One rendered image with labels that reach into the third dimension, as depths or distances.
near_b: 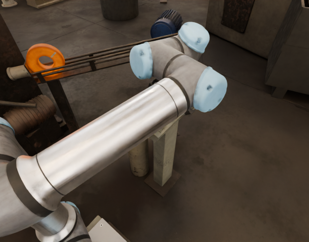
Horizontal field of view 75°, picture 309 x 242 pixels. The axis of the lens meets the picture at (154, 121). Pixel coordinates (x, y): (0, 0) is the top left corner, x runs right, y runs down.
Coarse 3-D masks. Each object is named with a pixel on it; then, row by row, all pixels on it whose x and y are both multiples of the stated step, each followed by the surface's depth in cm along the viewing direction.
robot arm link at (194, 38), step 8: (184, 24) 47; (192, 24) 47; (184, 32) 45; (192, 32) 45; (200, 32) 46; (184, 40) 46; (192, 40) 45; (200, 40) 45; (208, 40) 46; (184, 48) 46; (192, 48) 46; (200, 48) 47; (192, 56) 48
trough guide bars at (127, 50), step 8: (144, 40) 101; (152, 40) 102; (112, 48) 100; (128, 48) 102; (80, 56) 98; (96, 56) 100; (104, 56) 95; (112, 56) 96; (120, 56) 97; (128, 56) 98; (48, 64) 97; (64, 64) 99; (72, 64) 94; (88, 64) 96; (40, 72) 92; (56, 72) 94; (40, 80) 95
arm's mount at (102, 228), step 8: (96, 224) 82; (104, 224) 82; (88, 232) 80; (96, 232) 80; (104, 232) 80; (112, 232) 80; (96, 240) 78; (104, 240) 78; (112, 240) 78; (120, 240) 78
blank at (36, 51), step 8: (32, 48) 86; (40, 48) 87; (48, 48) 88; (56, 48) 91; (32, 56) 88; (40, 56) 89; (48, 56) 90; (56, 56) 91; (32, 64) 91; (40, 64) 93; (56, 64) 94; (48, 72) 95
